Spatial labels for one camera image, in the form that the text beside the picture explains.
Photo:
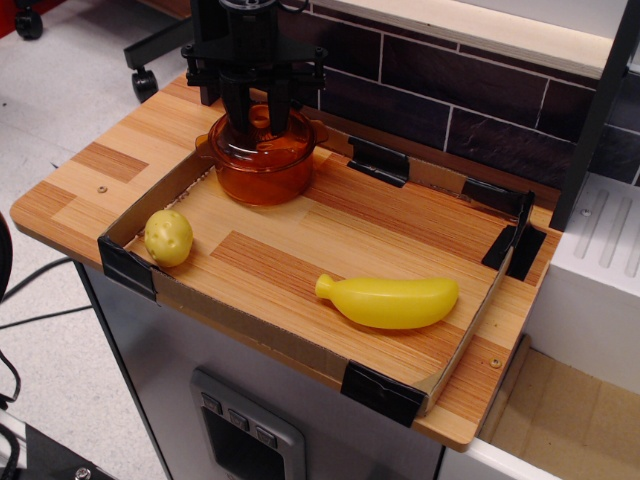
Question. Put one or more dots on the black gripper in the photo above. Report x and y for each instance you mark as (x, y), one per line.
(281, 67)

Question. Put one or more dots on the orange transparent pot lid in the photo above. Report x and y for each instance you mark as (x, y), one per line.
(261, 149)

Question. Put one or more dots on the orange transparent toy pot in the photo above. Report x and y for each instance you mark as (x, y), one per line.
(258, 187)

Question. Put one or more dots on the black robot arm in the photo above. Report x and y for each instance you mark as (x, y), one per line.
(243, 21)

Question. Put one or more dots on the black office chair base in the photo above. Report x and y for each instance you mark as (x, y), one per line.
(150, 48)

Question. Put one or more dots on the yellow toy potato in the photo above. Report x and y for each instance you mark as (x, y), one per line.
(168, 238)

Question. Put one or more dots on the black caster wheel top left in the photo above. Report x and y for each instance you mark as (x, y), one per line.
(28, 23)

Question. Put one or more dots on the yellow toy banana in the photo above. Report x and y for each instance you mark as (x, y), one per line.
(390, 304)

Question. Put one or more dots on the cardboard fence with black tape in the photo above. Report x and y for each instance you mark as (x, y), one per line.
(377, 206)

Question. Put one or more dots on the grey toy oven panel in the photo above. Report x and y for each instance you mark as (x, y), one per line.
(246, 440)

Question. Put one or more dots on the white toy sink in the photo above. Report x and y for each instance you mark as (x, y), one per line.
(586, 314)

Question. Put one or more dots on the black vertical post right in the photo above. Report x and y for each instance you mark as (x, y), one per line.
(617, 65)

